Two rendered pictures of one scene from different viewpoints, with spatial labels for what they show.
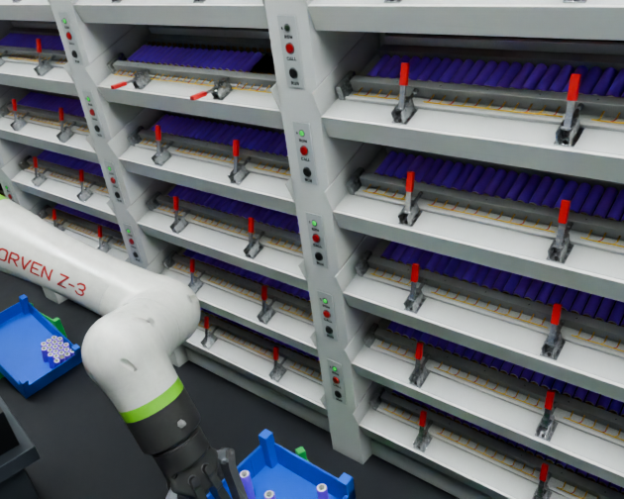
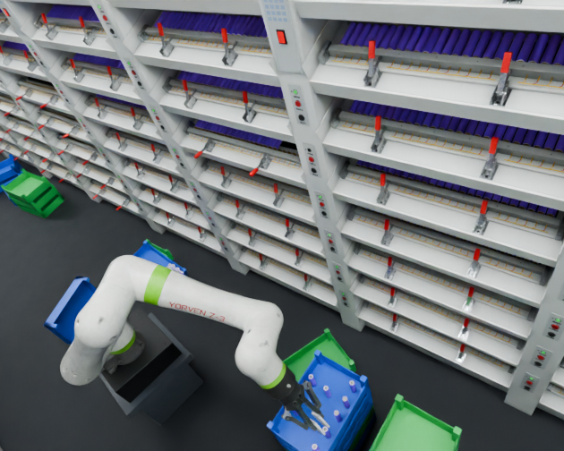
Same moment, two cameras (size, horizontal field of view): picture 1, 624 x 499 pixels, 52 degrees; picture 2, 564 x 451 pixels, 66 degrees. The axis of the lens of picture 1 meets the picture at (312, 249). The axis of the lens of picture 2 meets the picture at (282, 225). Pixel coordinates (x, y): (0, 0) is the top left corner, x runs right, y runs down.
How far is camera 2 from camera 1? 0.57 m
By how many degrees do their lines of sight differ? 17
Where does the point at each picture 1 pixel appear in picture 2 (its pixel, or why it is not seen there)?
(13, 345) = not seen: hidden behind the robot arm
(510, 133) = (447, 219)
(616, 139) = (507, 232)
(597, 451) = (491, 346)
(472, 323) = (423, 287)
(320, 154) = (332, 208)
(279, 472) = (326, 367)
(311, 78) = (325, 174)
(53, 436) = (186, 325)
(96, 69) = (177, 135)
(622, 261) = (508, 278)
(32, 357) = not seen: hidden behind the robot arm
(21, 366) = not seen: hidden behind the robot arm
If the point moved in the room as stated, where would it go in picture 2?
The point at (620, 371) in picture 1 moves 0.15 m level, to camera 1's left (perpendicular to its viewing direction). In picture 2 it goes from (505, 319) to (455, 331)
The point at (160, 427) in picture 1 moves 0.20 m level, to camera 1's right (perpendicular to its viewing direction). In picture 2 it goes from (279, 389) to (350, 373)
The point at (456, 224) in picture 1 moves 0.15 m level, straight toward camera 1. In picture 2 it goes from (414, 246) to (418, 287)
